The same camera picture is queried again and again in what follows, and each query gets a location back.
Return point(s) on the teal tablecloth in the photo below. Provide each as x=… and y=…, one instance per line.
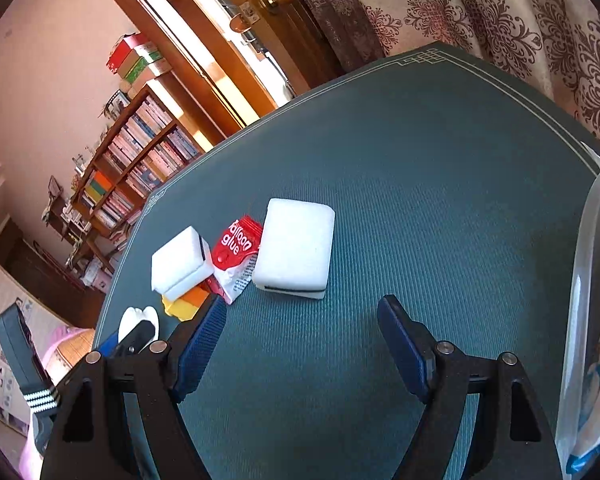
x=405, y=185

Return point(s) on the white sponge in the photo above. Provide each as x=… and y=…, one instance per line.
x=180, y=260
x=295, y=245

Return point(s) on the yellow building block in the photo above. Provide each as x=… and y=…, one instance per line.
x=177, y=310

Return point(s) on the picture frame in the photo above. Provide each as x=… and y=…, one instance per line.
x=116, y=102

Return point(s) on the stack of cardboard boxes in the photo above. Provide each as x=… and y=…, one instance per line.
x=137, y=60

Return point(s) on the wooden door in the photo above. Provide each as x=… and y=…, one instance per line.
x=300, y=30

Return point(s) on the person's left forearm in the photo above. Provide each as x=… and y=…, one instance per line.
x=22, y=355

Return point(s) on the patterned curtain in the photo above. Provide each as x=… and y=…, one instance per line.
x=480, y=10

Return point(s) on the red and white glue packet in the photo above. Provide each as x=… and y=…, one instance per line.
x=235, y=255

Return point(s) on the orange building block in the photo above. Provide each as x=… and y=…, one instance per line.
x=197, y=296

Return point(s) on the wooden bookshelf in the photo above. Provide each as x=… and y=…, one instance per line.
x=130, y=160

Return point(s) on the woven basket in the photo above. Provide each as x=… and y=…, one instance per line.
x=72, y=350

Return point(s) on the clear plastic bag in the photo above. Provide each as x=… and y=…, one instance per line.
x=585, y=310

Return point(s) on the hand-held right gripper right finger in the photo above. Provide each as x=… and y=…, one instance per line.
x=405, y=355

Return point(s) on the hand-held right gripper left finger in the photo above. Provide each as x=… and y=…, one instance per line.
x=202, y=340

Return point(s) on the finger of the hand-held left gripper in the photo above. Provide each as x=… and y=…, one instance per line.
x=137, y=337

